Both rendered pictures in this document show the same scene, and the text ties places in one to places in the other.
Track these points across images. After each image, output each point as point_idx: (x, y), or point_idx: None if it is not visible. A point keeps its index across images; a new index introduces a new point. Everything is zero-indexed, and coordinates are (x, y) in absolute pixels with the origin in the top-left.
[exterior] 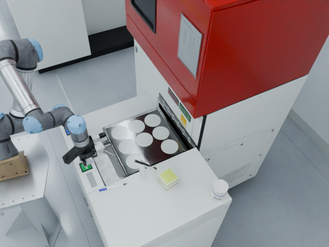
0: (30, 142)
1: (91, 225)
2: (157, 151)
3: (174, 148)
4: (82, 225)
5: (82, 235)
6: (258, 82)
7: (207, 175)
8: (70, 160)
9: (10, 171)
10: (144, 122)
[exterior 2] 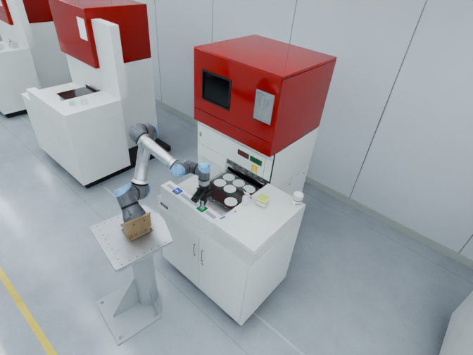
0: None
1: (186, 287)
2: (242, 193)
3: (253, 189)
4: (178, 289)
5: (183, 296)
6: (298, 129)
7: (284, 196)
8: (198, 198)
9: (141, 228)
10: (224, 179)
